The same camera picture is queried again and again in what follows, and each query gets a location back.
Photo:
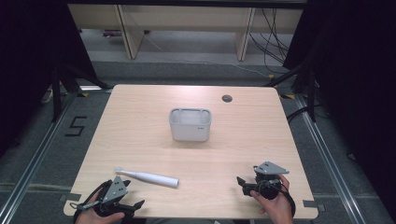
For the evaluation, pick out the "person's right hand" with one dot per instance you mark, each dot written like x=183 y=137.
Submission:
x=277 y=207

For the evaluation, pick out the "black metal stand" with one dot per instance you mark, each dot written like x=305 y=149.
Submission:
x=56 y=93
x=311 y=93

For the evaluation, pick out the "person's left hand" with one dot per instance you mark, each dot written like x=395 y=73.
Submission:
x=92 y=215

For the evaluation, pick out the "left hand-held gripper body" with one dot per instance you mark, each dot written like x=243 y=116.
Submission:
x=115 y=188

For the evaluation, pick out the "dark round table grommet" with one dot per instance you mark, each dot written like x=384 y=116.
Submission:
x=227 y=98

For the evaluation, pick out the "white electric toothbrush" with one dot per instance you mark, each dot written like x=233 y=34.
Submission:
x=146 y=178

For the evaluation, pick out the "grey plastic storage box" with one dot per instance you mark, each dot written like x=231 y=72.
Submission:
x=190 y=124

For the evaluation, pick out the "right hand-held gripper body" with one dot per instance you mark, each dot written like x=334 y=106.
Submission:
x=268 y=183

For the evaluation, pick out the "black curtain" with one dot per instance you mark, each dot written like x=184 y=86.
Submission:
x=28 y=62
x=358 y=77

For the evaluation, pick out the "metal floor rail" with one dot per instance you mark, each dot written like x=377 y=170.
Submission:
x=37 y=155
x=327 y=155

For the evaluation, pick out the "grey tape piece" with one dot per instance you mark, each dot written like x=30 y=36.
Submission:
x=312 y=204
x=70 y=197

